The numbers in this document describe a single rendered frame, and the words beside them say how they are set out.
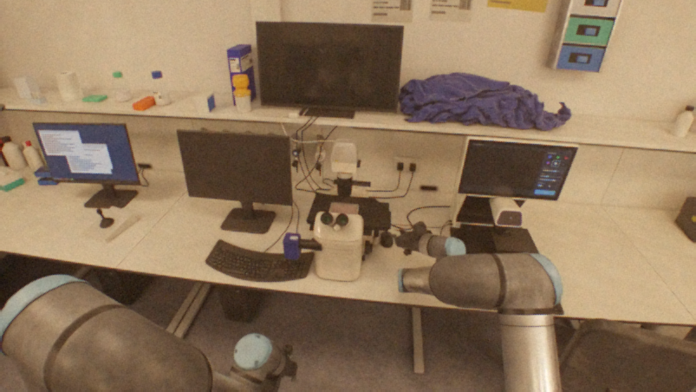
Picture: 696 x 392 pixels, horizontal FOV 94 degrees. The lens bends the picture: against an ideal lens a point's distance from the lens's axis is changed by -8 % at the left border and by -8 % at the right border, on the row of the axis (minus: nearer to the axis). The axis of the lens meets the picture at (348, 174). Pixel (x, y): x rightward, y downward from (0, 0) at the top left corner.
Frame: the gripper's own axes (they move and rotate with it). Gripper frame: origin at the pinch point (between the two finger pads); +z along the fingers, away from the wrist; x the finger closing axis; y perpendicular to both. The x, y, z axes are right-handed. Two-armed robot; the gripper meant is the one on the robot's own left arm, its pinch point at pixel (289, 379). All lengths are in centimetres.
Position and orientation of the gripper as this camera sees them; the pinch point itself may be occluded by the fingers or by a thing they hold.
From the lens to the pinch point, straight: 134.7
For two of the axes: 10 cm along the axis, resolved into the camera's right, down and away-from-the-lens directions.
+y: 1.2, -8.0, 5.9
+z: 1.5, 6.0, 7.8
